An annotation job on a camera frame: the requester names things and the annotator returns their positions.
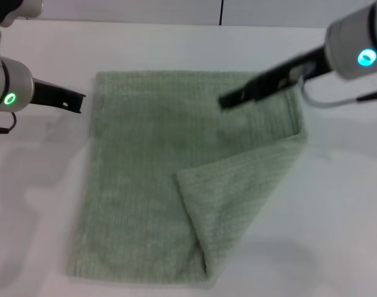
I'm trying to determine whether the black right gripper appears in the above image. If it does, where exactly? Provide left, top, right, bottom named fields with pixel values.
left=218, top=45, right=331, bottom=110

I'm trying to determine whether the green ribbed towel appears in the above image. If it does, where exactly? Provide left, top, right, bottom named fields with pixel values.
left=66, top=71, right=308, bottom=284

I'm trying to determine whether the grey right arm cable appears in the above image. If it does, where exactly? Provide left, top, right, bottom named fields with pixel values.
left=299, top=79, right=377, bottom=108

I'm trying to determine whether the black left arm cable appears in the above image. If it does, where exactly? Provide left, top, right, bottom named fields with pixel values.
left=0, top=111, right=18, bottom=134

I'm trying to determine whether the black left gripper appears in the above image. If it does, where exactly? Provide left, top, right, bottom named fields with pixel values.
left=29, top=77, right=87, bottom=114

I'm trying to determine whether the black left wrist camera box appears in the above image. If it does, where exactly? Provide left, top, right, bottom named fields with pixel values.
left=0, top=0, right=44, bottom=27

